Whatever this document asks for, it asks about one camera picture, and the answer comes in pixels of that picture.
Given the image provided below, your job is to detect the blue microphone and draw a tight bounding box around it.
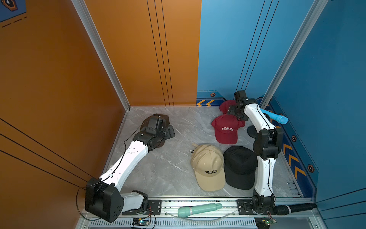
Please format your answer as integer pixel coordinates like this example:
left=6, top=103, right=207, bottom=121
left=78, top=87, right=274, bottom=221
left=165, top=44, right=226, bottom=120
left=261, top=109, right=288, bottom=125

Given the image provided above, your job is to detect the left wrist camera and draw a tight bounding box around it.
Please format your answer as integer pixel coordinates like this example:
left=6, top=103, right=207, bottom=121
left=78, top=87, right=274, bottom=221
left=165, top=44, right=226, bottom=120
left=146, top=116, right=166, bottom=134

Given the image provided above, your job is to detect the aluminium corner post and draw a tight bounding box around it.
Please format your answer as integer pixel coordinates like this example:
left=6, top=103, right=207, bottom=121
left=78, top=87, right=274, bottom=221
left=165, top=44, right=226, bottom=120
left=261, top=0, right=328, bottom=109
left=71, top=0, right=131, bottom=112

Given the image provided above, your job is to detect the maroon cap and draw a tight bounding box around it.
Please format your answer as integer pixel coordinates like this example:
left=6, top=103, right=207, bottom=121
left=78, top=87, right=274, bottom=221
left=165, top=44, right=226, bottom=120
left=211, top=114, right=246, bottom=145
left=219, top=100, right=236, bottom=114

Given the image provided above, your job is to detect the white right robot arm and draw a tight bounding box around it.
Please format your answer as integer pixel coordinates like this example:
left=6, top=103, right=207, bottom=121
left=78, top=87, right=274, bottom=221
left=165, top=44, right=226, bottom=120
left=228, top=97, right=284, bottom=214

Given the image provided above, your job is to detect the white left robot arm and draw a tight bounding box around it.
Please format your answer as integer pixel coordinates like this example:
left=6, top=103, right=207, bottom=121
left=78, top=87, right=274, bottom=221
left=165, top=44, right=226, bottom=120
left=85, top=125, right=175, bottom=223

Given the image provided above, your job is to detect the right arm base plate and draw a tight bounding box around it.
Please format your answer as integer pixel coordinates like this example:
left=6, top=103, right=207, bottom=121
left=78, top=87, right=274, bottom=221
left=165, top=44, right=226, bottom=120
left=236, top=199, right=255, bottom=215

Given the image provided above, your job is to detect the circuit board right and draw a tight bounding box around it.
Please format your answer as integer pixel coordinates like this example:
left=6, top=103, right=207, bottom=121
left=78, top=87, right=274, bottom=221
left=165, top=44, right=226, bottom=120
left=255, top=219, right=276, bottom=229

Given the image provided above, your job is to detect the beige cap front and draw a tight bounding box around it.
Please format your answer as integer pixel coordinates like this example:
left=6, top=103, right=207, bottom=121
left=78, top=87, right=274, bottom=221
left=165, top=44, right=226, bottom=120
left=190, top=144, right=226, bottom=192

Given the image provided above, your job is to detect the aluminium front rail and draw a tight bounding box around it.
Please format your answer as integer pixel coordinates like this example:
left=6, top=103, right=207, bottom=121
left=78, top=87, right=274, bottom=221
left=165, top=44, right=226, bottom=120
left=76, top=197, right=327, bottom=229

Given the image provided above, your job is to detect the maroon cap front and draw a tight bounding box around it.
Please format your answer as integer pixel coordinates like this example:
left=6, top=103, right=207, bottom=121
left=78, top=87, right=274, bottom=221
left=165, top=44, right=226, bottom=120
left=211, top=114, right=246, bottom=145

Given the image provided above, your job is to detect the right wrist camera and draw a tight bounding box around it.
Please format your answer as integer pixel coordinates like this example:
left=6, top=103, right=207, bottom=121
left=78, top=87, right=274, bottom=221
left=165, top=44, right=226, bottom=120
left=234, top=90, right=247, bottom=102

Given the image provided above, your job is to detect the brown cap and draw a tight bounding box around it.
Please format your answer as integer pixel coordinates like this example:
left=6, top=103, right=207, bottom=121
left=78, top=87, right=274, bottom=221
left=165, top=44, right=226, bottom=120
left=140, top=114, right=175, bottom=151

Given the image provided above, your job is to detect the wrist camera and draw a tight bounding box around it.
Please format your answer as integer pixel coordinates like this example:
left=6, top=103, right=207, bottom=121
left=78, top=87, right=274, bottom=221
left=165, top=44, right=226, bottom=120
left=234, top=90, right=247, bottom=102
left=146, top=116, right=166, bottom=134

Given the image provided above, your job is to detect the maroon cap back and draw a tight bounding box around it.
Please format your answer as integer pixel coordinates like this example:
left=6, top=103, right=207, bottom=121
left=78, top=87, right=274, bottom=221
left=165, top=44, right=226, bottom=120
left=219, top=100, right=236, bottom=114

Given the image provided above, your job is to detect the aluminium corner post left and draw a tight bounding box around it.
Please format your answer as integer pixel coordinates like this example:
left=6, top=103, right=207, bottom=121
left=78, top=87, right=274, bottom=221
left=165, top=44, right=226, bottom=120
left=71, top=0, right=131, bottom=112

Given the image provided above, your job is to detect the black cap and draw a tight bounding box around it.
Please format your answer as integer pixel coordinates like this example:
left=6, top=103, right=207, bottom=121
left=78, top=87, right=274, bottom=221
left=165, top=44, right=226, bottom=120
left=224, top=146, right=258, bottom=190

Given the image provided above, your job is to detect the green microphone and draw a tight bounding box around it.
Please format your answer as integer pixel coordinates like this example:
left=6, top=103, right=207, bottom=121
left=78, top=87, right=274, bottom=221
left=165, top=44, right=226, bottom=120
left=177, top=203, right=223, bottom=218

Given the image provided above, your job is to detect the aluminium corner post right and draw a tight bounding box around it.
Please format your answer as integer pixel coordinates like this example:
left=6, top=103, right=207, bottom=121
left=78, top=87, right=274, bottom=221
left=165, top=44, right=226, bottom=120
left=261, top=0, right=328, bottom=109

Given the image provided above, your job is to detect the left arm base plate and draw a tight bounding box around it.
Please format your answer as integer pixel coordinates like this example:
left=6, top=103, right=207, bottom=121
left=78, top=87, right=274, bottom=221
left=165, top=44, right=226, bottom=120
left=122, top=199, right=162, bottom=216

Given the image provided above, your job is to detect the green circuit board left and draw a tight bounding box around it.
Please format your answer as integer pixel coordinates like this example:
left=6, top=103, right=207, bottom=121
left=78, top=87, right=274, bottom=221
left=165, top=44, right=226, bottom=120
left=132, top=218, right=150, bottom=229

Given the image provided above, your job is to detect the black microphone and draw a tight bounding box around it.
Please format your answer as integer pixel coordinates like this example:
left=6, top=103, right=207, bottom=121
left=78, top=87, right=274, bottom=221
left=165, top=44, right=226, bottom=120
left=273, top=203, right=317, bottom=216

